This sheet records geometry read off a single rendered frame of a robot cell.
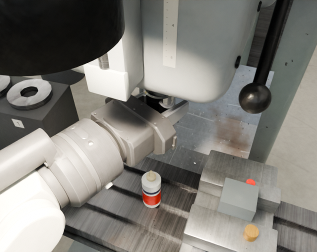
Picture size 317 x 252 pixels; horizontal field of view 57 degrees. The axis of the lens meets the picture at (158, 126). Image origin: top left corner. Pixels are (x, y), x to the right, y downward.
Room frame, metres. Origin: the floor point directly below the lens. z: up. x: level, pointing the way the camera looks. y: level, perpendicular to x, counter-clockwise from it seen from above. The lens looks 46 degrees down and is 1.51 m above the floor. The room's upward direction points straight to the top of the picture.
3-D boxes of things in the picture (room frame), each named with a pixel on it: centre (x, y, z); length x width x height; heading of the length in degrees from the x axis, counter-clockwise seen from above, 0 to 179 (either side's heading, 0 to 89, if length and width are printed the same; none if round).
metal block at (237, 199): (0.27, -0.14, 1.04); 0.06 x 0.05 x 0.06; 70
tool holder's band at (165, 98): (0.32, 0.00, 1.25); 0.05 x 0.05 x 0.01
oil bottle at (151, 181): (0.34, 0.01, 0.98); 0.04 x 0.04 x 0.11
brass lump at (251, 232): (0.21, -0.15, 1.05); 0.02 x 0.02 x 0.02
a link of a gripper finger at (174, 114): (0.30, -0.02, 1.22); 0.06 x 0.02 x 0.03; 136
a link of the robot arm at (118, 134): (0.26, 0.06, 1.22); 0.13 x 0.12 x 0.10; 46
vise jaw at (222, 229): (0.22, -0.12, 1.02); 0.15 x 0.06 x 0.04; 70
